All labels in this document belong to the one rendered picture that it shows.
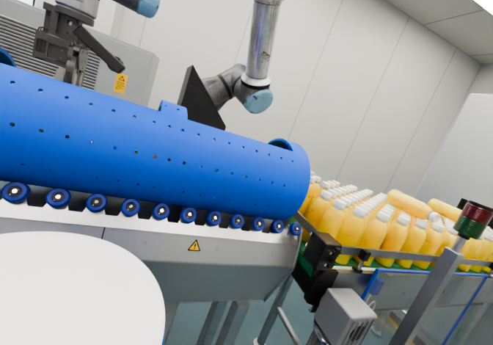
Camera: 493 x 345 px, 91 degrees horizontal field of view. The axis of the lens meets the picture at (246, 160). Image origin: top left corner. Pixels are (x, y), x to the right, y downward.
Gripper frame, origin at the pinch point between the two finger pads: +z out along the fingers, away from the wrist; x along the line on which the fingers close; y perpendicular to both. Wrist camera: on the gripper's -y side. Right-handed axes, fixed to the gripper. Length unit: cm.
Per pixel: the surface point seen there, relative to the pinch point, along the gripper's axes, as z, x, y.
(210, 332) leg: 83, -5, -62
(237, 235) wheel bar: 24, 11, -49
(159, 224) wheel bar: 22.9, 10.7, -25.9
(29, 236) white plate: 11.8, 34.8, -6.0
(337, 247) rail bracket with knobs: 17, 23, -76
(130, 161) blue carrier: 6.1, 13.8, -15.6
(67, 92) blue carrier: -4.0, 9.2, -1.2
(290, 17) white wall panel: -143, -255, -162
